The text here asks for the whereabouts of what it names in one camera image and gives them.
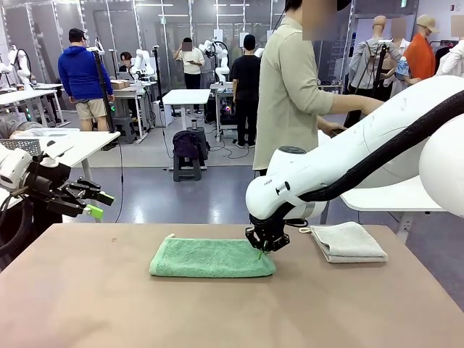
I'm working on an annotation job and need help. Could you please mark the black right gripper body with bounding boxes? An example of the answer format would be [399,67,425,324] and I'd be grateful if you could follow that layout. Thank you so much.
[244,217,291,254]

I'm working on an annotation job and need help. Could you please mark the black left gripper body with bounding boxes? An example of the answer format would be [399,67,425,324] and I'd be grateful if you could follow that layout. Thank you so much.
[29,158,83,206]

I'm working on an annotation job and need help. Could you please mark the green terry towel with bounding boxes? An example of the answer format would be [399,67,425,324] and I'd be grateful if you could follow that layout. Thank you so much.
[149,233,277,279]

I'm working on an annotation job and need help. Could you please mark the white terry towel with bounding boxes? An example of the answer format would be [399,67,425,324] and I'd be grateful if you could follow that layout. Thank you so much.
[299,221,389,264]

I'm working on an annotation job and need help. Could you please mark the person's left forearm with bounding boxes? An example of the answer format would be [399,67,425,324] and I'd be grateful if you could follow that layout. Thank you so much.
[317,116,344,134]

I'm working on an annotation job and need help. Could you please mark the person's right forearm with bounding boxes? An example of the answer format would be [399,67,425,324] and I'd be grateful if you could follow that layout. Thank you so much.
[318,94,386,117]

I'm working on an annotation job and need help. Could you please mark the grey sleeved forearm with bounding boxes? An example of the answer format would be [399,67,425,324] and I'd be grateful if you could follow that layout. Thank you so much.
[0,117,44,141]

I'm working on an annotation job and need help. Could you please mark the empty grey perforated basket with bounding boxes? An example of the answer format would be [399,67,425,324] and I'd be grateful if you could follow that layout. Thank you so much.
[0,139,41,157]

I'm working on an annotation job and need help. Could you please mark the white table with tray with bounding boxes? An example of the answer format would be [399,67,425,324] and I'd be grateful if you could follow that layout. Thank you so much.
[10,128,121,199]

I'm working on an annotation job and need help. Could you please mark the clear plastic tray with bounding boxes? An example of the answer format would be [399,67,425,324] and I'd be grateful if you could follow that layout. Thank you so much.
[14,127,80,141]

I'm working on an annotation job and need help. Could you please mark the grey plastic stool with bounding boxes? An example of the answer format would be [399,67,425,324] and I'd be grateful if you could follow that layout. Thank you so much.
[114,116,137,144]

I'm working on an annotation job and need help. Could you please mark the long white table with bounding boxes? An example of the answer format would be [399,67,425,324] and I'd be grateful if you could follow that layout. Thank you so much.
[0,88,66,128]

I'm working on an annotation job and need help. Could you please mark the grey step stool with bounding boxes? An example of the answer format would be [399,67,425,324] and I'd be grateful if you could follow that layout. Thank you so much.
[173,152,202,183]

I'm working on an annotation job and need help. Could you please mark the black tripod with white head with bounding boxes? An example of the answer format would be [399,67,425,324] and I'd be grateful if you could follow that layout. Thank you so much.
[86,45,117,134]

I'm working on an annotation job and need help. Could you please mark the metal workbench with box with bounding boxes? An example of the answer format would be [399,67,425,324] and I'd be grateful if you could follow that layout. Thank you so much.
[108,85,153,141]

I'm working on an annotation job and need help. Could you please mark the stool with dark bag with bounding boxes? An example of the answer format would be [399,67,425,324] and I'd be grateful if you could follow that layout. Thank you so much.
[172,130,211,162]

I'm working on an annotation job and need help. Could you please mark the man in blue hoodie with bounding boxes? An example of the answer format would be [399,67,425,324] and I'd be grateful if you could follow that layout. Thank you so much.
[57,28,116,132]

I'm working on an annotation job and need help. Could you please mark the white table beside mannequins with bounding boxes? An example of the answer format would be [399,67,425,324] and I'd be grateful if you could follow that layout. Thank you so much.
[318,130,450,242]

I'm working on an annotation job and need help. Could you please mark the small white desk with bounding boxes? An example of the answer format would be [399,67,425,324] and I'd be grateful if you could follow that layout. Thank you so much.
[162,88,212,128]

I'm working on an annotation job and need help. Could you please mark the computer with coloured lights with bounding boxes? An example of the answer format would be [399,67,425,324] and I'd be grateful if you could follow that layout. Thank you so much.
[216,101,236,126]

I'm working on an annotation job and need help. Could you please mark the black slim pole stand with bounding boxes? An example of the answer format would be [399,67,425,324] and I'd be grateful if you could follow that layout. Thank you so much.
[152,45,165,109]

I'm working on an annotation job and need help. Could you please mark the seated dark haired person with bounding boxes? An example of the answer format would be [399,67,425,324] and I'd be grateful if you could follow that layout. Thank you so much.
[118,51,138,73]

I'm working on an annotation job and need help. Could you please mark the person in beige shirt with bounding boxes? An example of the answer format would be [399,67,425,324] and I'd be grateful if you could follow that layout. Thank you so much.
[252,0,355,178]

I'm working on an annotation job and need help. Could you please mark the metal workbench with robot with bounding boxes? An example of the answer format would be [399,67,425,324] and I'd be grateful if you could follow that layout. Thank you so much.
[210,83,236,142]

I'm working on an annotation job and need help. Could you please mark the person in white tee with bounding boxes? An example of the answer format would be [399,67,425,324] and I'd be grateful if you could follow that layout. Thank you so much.
[173,36,206,114]

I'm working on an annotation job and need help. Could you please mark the wooden shoe rack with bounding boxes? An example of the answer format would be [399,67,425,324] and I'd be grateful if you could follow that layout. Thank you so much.
[317,80,344,96]

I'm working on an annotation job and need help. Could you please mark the person in black shirt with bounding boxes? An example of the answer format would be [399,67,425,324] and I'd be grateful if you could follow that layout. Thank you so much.
[230,34,262,149]

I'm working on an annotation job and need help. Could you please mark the black tripod by mannequins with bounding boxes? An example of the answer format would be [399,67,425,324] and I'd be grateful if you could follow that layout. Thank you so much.
[343,38,394,128]

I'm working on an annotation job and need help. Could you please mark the mannequin in grey shirt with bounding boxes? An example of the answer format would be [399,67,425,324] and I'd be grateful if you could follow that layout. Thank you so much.
[348,14,403,124]

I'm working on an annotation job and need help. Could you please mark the mannequin in floral dress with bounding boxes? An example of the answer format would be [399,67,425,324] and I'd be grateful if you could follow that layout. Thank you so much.
[393,17,418,86]

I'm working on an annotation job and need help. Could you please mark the mannequin in orange jacket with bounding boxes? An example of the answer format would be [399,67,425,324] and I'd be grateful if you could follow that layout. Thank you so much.
[402,14,436,81]

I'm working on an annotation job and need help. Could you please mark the mannequin in white shirt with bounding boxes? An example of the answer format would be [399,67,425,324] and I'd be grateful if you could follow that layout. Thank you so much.
[434,16,464,78]

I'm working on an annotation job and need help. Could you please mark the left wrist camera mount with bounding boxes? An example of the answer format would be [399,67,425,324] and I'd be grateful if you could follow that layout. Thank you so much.
[36,139,76,168]

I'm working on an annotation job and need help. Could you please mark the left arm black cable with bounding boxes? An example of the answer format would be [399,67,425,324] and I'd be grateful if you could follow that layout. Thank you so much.
[0,195,36,262]

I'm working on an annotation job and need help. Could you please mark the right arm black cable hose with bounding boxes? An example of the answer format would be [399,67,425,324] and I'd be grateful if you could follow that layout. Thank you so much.
[253,94,464,233]

